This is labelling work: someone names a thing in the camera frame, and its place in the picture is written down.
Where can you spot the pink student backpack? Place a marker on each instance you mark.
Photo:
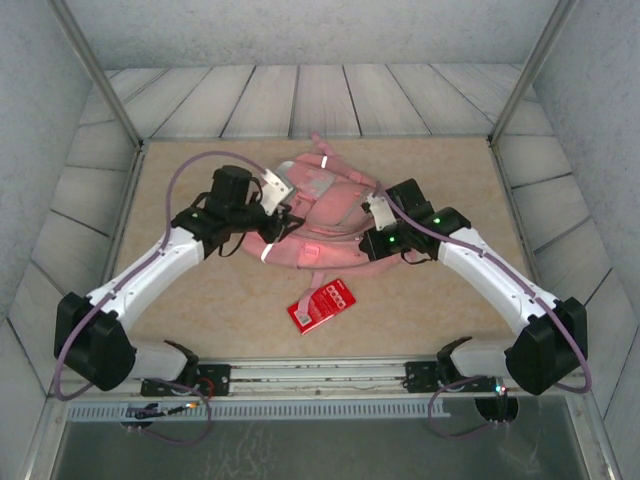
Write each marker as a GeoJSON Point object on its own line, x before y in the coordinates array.
{"type": "Point", "coordinates": [330, 210]}

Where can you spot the red card pack with barcode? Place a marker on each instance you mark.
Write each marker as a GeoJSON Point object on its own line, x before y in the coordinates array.
{"type": "Point", "coordinates": [322, 307]}

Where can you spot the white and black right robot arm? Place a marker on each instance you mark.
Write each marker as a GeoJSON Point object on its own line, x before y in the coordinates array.
{"type": "Point", "coordinates": [490, 280]}

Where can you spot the small LED circuit board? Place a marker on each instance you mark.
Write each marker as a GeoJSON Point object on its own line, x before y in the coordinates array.
{"type": "Point", "coordinates": [500, 387]}

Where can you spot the grey metal sheet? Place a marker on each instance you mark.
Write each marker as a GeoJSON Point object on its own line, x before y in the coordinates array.
{"type": "Point", "coordinates": [300, 450]}

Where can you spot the aluminium side rail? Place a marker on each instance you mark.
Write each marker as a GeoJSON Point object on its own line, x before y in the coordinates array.
{"type": "Point", "coordinates": [510, 200]}
{"type": "Point", "coordinates": [133, 190]}

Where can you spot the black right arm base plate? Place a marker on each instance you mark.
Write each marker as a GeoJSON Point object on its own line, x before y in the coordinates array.
{"type": "Point", "coordinates": [417, 375]}

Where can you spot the long aluminium mounting rail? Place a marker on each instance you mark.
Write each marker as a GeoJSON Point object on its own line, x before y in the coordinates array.
{"type": "Point", "coordinates": [310, 372]}

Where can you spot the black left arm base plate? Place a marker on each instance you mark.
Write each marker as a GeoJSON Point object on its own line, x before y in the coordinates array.
{"type": "Point", "coordinates": [220, 375]}

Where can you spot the aluminium frame post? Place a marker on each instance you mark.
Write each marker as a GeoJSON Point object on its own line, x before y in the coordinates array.
{"type": "Point", "coordinates": [95, 75]}
{"type": "Point", "coordinates": [530, 70]}

